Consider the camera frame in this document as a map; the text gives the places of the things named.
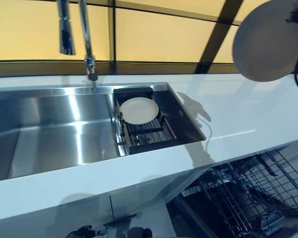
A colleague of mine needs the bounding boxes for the dishwasher wire rack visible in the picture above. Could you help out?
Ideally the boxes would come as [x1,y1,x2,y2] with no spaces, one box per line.
[186,146,298,238]

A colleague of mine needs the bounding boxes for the black wire dish rack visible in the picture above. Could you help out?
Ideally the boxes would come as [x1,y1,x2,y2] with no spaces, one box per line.
[113,87,177,155]

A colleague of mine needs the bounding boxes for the stainless steel sink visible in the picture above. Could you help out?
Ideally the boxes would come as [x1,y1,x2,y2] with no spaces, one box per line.
[0,81,206,183]

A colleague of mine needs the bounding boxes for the chrome pull-down faucet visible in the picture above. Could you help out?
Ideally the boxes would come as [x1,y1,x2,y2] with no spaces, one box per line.
[57,0,99,82]

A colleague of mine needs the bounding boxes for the dishwasher door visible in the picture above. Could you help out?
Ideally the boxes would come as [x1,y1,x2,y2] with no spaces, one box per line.
[167,190,254,238]

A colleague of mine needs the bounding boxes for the dark window frame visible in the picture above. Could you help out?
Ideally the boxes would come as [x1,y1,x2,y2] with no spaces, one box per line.
[0,0,298,75]

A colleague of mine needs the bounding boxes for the narrow white cabinet door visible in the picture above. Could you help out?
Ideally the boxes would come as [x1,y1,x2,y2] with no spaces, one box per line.
[111,171,204,224]

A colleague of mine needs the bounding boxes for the wide white cabinet door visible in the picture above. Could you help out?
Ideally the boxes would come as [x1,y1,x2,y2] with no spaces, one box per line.
[0,195,112,238]

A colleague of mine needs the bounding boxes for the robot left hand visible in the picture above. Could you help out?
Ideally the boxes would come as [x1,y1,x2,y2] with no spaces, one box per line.
[68,224,107,238]

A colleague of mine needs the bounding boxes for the cream round plate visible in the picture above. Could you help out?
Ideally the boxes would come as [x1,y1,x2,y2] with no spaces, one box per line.
[232,0,298,83]
[119,97,159,124]

